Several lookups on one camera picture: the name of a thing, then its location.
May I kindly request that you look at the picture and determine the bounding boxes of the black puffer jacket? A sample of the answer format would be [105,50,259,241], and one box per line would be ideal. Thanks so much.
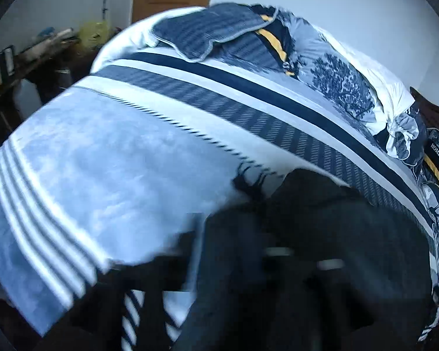
[174,169,432,350]

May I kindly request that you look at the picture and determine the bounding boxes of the blue striped bed sheet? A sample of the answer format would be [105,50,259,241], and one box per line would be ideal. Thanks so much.
[0,48,439,350]

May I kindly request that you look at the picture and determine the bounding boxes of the rumpled blue white duvet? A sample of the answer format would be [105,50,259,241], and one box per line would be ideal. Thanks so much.
[91,2,428,167]

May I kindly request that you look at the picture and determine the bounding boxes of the dark wooden headboard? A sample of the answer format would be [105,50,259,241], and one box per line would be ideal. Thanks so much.
[410,86,439,129]

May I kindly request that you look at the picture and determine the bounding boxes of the white plastic jug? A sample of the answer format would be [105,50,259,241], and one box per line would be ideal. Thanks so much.
[13,79,42,121]

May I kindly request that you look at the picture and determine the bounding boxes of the cluttered dark side table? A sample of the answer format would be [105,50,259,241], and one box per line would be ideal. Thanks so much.
[0,37,99,135]

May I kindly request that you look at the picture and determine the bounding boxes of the yellow plastic bag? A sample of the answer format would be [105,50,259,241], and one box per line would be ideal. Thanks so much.
[78,21,111,48]

